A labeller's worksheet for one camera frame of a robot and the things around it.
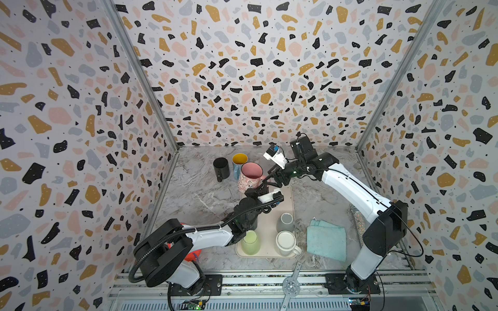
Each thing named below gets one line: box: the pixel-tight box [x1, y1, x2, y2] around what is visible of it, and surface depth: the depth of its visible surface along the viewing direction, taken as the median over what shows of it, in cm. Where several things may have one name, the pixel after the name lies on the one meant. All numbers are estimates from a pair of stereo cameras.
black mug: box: [212, 156, 231, 183], surface depth 105 cm
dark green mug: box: [238, 198, 263, 231], surface depth 64 cm
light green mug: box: [241, 230, 262, 256], surface depth 78 cm
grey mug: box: [276, 212, 296, 233], surface depth 83 cm
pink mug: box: [237, 161, 268, 194], surface depth 77 cm
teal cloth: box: [306, 218, 347, 262], surface depth 87 cm
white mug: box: [275, 230, 302, 256], surface depth 80 cm
